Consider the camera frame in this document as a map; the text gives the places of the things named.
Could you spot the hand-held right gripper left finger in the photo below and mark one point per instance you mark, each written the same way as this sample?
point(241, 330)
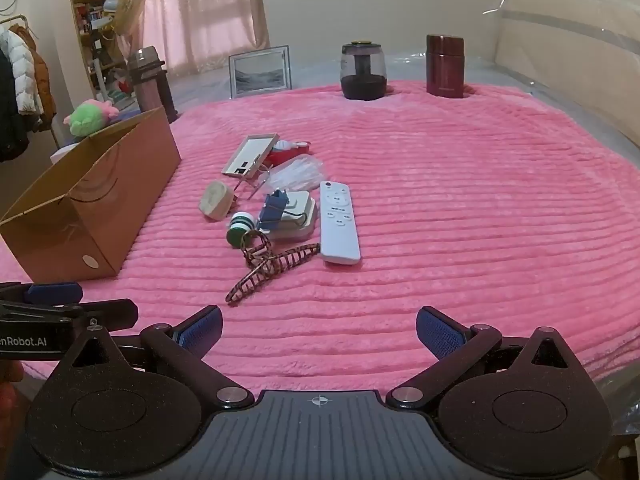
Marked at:
point(202, 334)

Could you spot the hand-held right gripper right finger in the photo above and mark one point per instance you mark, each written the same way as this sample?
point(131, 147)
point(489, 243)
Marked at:
point(439, 334)

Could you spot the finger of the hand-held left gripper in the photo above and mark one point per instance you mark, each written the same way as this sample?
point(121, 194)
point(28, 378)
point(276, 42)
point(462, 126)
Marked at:
point(55, 293)
point(107, 314)

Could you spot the brown hair claw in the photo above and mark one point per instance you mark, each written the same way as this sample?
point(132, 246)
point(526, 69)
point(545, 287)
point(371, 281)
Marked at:
point(257, 262)

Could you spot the brown cardboard box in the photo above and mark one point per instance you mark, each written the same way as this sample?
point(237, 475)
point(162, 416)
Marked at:
point(100, 200)

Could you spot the green and white spool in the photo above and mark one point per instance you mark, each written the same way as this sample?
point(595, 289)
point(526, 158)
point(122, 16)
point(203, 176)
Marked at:
point(240, 228)

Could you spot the cream plug adapter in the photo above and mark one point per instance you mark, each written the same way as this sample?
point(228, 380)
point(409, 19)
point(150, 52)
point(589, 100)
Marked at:
point(216, 202)

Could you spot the blue binder clip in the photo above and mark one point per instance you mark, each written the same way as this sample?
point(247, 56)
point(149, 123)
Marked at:
point(270, 210)

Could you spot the white square container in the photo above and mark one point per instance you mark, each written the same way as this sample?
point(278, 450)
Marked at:
point(301, 230)

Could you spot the white remote control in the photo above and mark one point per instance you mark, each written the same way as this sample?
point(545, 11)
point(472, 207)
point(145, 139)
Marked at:
point(338, 225)

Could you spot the clear plastic packet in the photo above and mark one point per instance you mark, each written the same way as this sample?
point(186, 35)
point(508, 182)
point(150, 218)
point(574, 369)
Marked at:
point(300, 172)

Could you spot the red and white toy figure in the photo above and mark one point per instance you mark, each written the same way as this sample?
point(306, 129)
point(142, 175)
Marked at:
point(287, 147)

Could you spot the blue and white box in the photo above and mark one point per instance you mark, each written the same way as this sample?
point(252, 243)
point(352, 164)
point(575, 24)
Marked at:
point(62, 155)

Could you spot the green and pink plush toy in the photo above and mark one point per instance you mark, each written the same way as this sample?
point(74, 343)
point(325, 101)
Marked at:
point(89, 117)

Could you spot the brown jacket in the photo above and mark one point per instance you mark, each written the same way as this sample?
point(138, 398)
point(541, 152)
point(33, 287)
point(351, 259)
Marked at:
point(44, 85)

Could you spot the white puffer jacket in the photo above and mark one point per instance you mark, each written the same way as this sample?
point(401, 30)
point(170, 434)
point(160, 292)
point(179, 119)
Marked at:
point(20, 70)

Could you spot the maroon thermos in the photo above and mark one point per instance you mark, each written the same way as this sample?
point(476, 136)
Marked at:
point(445, 67)

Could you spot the dark glass jar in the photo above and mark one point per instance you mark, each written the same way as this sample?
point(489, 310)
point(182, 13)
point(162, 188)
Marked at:
point(364, 77)

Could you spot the clothes rack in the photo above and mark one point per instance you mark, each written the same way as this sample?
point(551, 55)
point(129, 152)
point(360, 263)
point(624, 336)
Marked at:
point(12, 19)

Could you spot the standing fan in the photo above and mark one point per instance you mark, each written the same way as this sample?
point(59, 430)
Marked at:
point(131, 5)

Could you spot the plastic-wrapped bed headboard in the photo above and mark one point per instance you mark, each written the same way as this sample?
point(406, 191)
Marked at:
point(565, 50)

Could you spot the pink curtain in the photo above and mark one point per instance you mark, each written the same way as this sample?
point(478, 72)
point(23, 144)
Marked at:
point(200, 10)

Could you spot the silver picture frame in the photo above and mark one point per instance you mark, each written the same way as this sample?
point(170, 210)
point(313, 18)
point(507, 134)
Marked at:
point(260, 72)

